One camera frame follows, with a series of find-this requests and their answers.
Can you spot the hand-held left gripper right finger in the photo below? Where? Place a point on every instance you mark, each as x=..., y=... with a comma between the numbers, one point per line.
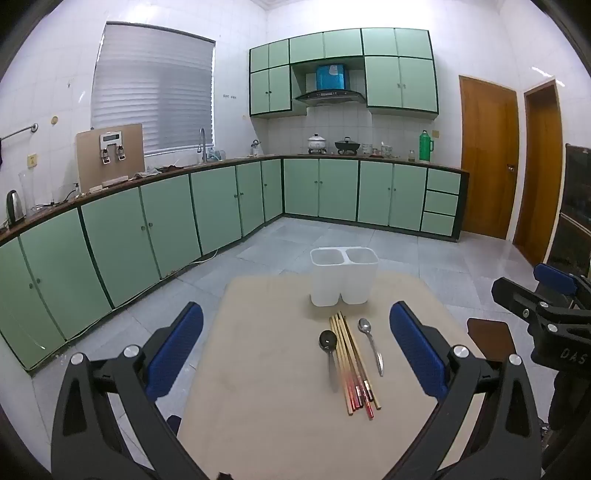
x=415, y=351

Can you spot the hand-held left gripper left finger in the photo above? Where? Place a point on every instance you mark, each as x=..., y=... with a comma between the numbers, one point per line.
x=178, y=347

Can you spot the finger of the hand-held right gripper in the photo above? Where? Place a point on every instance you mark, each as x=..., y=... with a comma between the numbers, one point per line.
x=554, y=276
x=517, y=295

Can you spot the silver metal spoon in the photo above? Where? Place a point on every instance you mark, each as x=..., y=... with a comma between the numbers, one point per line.
x=364, y=326

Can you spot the black spoon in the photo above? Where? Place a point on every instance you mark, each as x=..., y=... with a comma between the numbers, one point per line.
x=327, y=340

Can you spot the white two-compartment utensil holder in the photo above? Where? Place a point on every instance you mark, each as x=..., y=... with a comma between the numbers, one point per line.
x=344, y=281

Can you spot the brown stool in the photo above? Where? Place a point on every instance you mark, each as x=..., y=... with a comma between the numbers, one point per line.
x=489, y=339

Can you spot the dark glass cabinet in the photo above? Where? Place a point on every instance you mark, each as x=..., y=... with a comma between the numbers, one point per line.
x=575, y=207

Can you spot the wooden door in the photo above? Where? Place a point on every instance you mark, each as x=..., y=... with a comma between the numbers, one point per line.
x=540, y=175
x=487, y=157

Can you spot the green base cabinets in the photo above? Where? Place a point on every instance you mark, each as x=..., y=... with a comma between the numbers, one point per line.
x=120, y=244

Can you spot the green thermos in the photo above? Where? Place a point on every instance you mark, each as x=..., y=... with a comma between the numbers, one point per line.
x=425, y=147

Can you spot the kitchen faucet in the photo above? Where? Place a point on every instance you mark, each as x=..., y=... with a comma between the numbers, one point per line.
x=202, y=138

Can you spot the wooden board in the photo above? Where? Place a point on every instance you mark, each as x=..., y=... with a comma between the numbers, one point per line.
x=87, y=157

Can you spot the steel electric kettle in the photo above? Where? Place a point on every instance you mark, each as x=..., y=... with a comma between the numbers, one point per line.
x=14, y=207

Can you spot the black wok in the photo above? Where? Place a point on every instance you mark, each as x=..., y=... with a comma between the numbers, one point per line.
x=346, y=146

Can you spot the clear plastic jug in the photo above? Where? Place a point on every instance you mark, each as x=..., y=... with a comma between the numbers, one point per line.
x=27, y=189

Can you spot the white water dispenser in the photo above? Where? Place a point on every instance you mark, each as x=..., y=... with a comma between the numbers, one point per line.
x=112, y=138

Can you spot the white cooking pot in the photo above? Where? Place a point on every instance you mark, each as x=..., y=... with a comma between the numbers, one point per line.
x=317, y=143

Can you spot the white window blind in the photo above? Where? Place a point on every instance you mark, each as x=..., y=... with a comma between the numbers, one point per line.
x=152, y=87

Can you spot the metal towel bar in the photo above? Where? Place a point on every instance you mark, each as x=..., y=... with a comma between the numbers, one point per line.
x=18, y=132

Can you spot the range hood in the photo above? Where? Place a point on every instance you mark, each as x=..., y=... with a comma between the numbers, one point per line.
x=330, y=81

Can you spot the green wall cabinets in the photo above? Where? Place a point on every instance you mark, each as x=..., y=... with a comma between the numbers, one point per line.
x=397, y=78

